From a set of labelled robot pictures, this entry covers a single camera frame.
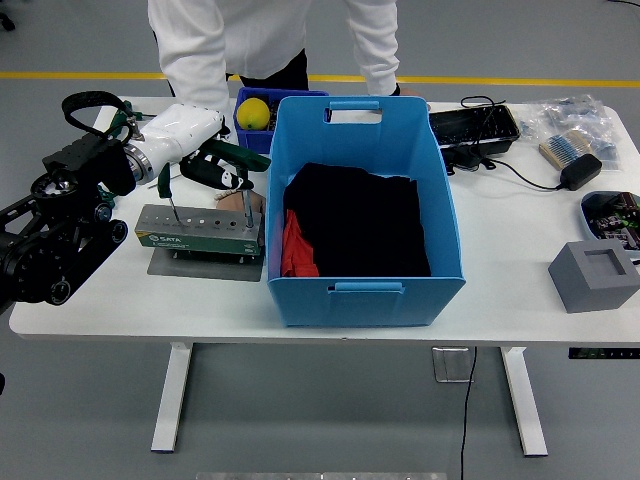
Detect person's right hand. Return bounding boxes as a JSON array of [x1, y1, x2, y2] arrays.
[[213, 190, 267, 224]]

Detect person's left hand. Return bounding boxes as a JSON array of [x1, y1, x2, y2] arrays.
[[398, 87, 432, 112]]

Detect white and black robot left hand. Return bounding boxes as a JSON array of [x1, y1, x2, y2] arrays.
[[133, 103, 257, 194]]

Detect large green T-handle hex key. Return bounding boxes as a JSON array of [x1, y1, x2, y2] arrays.
[[198, 138, 272, 229]]

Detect grey and green tool holder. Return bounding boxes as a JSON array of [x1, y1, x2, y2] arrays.
[[133, 203, 266, 282]]

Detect small green T-handle hex key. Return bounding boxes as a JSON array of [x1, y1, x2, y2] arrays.
[[156, 162, 180, 223]]

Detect large light blue folding box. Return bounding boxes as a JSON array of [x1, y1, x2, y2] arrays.
[[264, 94, 467, 330]]

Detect black plastic tray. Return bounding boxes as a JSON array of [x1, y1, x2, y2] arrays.
[[427, 104, 522, 151]]

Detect small dark blue bin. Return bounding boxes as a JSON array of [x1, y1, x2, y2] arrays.
[[230, 86, 330, 155]]

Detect yellow lemon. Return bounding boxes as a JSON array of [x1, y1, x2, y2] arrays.
[[235, 97, 272, 132]]

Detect red cloth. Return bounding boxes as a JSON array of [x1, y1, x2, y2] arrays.
[[280, 208, 321, 279]]

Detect person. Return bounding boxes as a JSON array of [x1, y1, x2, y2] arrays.
[[147, 0, 432, 224]]

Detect black cloth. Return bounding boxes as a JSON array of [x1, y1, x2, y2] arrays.
[[282, 162, 432, 279]]

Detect resistor strip bundle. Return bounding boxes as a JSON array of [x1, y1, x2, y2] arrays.
[[537, 130, 594, 169]]

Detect clear plastic parts bags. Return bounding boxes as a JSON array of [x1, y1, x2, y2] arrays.
[[517, 93, 624, 174]]

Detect black power adapter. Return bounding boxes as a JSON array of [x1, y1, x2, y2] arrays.
[[558, 153, 604, 191]]

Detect white table leg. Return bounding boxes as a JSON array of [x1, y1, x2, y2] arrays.
[[150, 342, 195, 455], [499, 346, 550, 457]]

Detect light blue shallow tray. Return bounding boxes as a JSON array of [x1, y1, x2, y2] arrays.
[[579, 189, 640, 265]]

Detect electronic parts pile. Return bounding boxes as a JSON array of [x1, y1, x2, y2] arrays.
[[589, 192, 640, 251]]

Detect grey foam block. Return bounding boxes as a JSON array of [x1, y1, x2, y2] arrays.
[[547, 239, 640, 315]]

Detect metal floor socket plate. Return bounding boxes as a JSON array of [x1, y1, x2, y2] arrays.
[[432, 346, 476, 384]]

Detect black table control panel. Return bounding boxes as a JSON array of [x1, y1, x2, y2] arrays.
[[567, 347, 640, 360]]

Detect long thin green T-handle key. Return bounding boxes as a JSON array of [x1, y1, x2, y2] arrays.
[[112, 99, 146, 129]]

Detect black cord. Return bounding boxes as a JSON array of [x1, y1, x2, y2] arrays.
[[442, 94, 566, 192]]

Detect black floor cable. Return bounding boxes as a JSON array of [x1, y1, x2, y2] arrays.
[[458, 347, 479, 480]]

